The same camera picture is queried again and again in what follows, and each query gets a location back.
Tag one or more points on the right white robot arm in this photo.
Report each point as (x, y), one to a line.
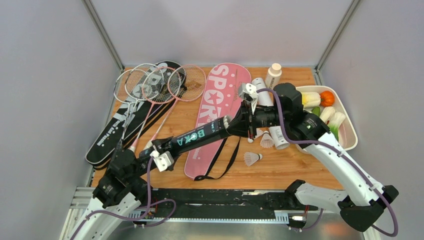
(362, 199)

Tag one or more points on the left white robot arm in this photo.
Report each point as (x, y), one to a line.
(124, 193)

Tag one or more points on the yellow napa cabbage toy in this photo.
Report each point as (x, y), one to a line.
(310, 99)

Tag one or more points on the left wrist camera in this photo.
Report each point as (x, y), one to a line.
(163, 161)

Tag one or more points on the pink racket cover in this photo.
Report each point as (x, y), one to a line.
(220, 98)

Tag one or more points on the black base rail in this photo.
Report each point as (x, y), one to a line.
(220, 205)

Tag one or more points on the black racket cover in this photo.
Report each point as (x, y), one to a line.
(107, 144)

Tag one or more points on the shuttlecock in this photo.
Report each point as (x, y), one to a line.
(266, 140)
(250, 158)
(259, 132)
(226, 121)

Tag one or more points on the pink racket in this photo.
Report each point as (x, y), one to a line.
(184, 84)
(146, 83)

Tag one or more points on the white plastic tray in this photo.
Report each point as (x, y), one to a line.
(347, 135)

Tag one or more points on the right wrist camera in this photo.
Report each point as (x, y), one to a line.
(248, 93)

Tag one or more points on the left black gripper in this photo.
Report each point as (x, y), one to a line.
(159, 142)

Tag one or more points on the orange tomato toy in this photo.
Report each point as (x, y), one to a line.
(327, 98)

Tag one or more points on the beige plastic bottle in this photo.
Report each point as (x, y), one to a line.
(273, 76)

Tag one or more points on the green leaf vegetable toy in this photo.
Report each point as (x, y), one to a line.
(316, 111)

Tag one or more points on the pink racket right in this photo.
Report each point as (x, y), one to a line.
(184, 84)

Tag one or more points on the bok choy toy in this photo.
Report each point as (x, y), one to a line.
(335, 122)

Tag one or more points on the white shuttlecock tube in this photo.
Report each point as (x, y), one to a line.
(264, 99)

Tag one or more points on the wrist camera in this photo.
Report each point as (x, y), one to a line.
(248, 93)
(163, 161)

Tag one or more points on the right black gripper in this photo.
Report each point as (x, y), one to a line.
(240, 125)

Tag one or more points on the black shuttlecock tube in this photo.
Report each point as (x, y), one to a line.
(208, 133)

